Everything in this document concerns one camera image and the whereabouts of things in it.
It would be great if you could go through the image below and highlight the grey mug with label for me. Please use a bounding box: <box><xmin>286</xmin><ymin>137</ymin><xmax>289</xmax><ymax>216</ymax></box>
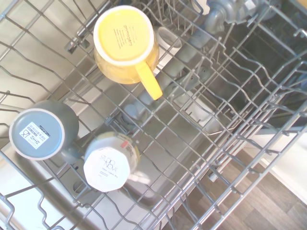
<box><xmin>9</xmin><ymin>100</ymin><xmax>81</xmax><ymax>166</ymax></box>

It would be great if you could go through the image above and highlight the white ceramic bowl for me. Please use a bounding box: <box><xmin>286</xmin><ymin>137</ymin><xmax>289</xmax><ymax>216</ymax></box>
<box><xmin>175</xmin><ymin>94</ymin><xmax>216</xmax><ymax>126</ymax></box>

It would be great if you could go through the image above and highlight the yellow ceramic mug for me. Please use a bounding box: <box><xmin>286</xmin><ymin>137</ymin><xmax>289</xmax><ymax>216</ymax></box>
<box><xmin>93</xmin><ymin>10</ymin><xmax>164</xmax><ymax>101</ymax></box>

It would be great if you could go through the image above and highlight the white octagonal patterned mug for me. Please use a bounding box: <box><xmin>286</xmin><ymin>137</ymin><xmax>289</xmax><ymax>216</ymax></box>
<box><xmin>83</xmin><ymin>131</ymin><xmax>144</xmax><ymax>192</ymax></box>

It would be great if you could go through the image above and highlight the stainless dishwasher door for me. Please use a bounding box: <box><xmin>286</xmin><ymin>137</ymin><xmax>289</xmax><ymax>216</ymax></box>
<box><xmin>31</xmin><ymin>69</ymin><xmax>243</xmax><ymax>216</ymax></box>

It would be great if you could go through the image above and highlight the grey wire dishwasher rack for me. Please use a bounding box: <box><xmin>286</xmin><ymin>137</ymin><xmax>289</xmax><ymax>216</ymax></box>
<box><xmin>0</xmin><ymin>0</ymin><xmax>307</xmax><ymax>230</ymax></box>

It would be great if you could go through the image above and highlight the white ceramic cup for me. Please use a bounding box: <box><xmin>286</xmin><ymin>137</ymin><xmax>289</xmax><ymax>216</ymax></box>
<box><xmin>157</xmin><ymin>26</ymin><xmax>183</xmax><ymax>51</ymax></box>

